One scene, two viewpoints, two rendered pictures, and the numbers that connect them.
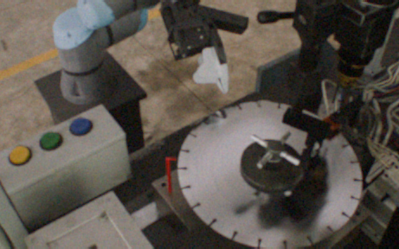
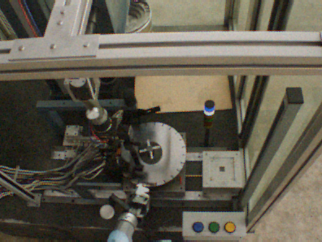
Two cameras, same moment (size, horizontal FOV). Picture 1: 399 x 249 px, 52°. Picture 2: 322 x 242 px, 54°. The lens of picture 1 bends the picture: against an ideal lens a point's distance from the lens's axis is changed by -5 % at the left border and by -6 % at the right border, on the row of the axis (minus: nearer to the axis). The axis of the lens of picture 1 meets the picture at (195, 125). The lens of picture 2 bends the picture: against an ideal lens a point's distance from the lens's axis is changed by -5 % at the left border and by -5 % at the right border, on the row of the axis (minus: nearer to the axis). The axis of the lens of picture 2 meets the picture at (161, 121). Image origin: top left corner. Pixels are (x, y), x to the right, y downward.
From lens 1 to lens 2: 1.26 m
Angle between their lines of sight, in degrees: 66
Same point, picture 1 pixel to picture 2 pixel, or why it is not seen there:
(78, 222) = (220, 181)
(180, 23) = (142, 203)
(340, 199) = (142, 129)
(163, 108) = not seen: outside the picture
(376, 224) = not seen: hidden behind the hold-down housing
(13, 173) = (236, 219)
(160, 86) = not seen: outside the picture
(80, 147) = (203, 215)
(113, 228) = (211, 173)
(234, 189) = (168, 152)
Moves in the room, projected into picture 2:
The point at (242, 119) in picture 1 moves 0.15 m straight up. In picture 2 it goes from (142, 176) to (137, 164)
